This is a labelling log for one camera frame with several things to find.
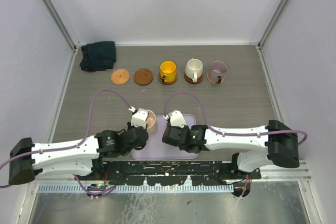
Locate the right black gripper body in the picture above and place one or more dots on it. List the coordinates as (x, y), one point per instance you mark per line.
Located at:
(186, 128)

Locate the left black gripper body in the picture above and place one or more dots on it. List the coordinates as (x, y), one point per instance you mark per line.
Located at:
(126, 151)

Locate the pink ceramic mug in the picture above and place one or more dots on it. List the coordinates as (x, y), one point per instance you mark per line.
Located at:
(151, 122)

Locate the brown wooden coaster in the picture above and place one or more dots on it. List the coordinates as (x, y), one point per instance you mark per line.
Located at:
(189, 80)
(143, 77)
(167, 83)

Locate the woven rattan coaster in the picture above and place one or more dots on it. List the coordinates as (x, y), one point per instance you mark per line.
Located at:
(120, 76)
(219, 79)

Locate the white ceramic mug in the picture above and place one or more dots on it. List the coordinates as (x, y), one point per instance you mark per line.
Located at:
(194, 70)

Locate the yellow glass mug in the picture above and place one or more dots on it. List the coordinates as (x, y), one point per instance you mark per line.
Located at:
(168, 70)

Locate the purple glass mug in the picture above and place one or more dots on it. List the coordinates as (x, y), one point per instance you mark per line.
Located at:
(217, 67)

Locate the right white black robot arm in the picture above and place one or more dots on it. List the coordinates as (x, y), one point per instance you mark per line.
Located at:
(272, 144)

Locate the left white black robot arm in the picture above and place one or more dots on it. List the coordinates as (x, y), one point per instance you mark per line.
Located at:
(29, 160)

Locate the lilac plastic tray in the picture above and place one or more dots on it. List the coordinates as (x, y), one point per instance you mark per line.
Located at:
(156, 150)

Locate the dark blue folded cloth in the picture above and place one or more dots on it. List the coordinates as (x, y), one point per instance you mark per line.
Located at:
(99, 56)

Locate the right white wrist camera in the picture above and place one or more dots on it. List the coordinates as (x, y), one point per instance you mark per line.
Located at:
(176, 119)

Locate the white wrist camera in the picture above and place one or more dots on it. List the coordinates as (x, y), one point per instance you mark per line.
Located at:
(176, 119)
(139, 117)

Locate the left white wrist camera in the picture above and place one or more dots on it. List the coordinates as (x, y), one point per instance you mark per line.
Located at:
(139, 117)

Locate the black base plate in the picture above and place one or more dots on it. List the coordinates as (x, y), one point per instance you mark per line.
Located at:
(165, 173)

